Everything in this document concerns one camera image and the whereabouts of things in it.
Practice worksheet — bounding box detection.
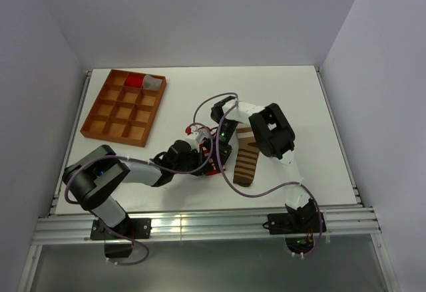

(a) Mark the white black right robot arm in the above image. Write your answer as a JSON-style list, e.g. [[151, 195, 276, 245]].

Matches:
[[210, 96, 321, 232]]

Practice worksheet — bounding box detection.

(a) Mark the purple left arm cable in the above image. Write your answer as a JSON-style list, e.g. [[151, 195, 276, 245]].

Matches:
[[65, 124, 217, 266]]

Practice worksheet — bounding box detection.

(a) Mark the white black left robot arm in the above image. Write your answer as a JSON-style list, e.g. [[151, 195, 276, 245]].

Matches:
[[62, 140, 212, 238]]

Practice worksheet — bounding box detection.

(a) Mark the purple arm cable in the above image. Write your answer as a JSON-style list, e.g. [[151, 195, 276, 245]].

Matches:
[[65, 124, 217, 266], [192, 91, 325, 259]]

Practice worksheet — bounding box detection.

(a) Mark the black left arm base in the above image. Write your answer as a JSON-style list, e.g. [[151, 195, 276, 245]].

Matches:
[[89, 218, 152, 265]]

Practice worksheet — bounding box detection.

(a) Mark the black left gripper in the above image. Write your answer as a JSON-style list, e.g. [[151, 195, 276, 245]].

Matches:
[[173, 146, 213, 176]]

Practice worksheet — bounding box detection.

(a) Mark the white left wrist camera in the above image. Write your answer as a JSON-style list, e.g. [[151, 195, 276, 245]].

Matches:
[[185, 125, 210, 148]]

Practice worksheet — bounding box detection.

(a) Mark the aluminium front rail frame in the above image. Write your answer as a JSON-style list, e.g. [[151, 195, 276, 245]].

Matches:
[[31, 206, 381, 245]]

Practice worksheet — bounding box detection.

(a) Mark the red white striped sock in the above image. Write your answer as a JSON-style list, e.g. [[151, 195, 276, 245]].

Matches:
[[196, 126, 220, 176]]

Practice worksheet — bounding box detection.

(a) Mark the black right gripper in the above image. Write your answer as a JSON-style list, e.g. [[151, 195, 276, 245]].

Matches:
[[204, 119, 240, 172]]

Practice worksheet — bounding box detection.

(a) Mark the rolled red sock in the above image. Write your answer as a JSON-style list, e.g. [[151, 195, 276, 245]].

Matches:
[[124, 74, 144, 88]]

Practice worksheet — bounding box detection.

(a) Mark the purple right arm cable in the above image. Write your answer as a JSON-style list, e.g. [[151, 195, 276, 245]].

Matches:
[[192, 91, 325, 259]]

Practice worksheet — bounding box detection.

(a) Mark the rolled grey sock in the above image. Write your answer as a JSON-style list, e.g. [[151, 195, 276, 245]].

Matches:
[[142, 74, 162, 91]]

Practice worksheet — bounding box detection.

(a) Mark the brown beige striped sock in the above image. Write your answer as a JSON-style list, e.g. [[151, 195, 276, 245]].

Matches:
[[233, 124, 260, 187]]

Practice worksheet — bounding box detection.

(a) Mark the brown wooden compartment tray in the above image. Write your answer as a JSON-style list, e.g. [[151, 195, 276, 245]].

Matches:
[[81, 69, 166, 147]]

